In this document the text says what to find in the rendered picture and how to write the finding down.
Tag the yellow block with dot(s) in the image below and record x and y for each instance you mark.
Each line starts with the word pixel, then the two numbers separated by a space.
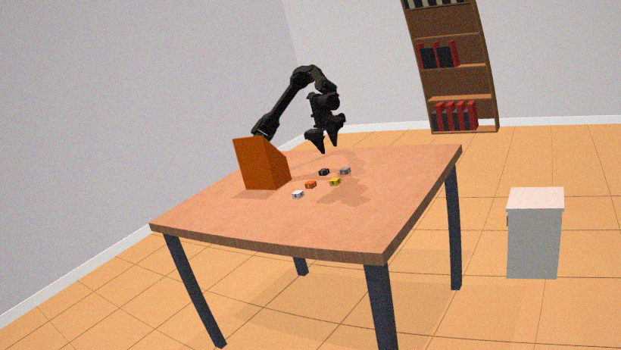
pixel 335 181

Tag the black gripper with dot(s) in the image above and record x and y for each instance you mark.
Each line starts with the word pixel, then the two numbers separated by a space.
pixel 316 135

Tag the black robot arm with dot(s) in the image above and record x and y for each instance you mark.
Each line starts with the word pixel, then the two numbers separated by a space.
pixel 300 78

